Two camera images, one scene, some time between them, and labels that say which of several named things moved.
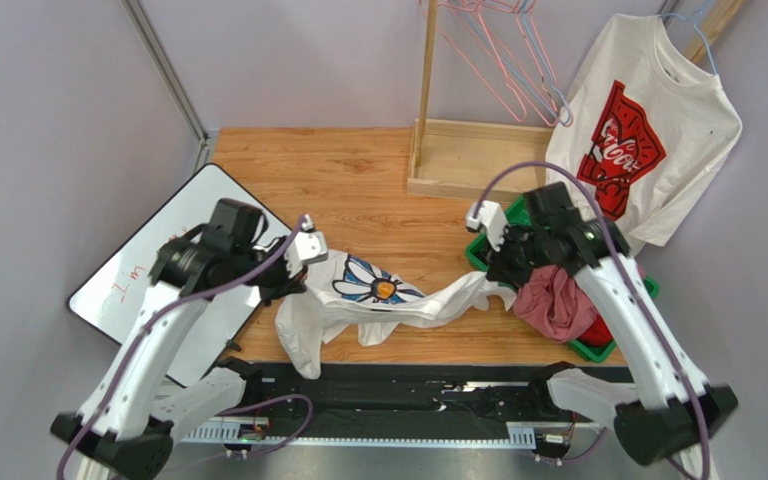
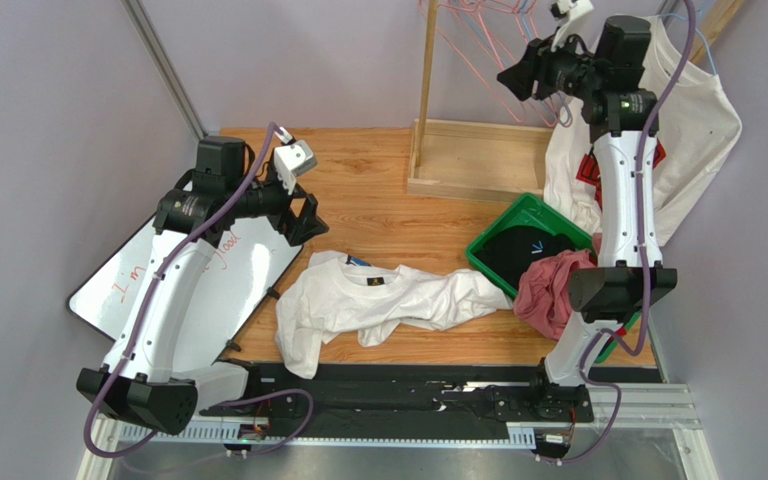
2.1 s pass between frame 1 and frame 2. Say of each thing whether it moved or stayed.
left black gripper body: moved
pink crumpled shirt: stayed
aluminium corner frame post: stayed
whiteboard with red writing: stayed
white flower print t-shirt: moved
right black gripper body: moved
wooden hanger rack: stayed
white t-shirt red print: stayed
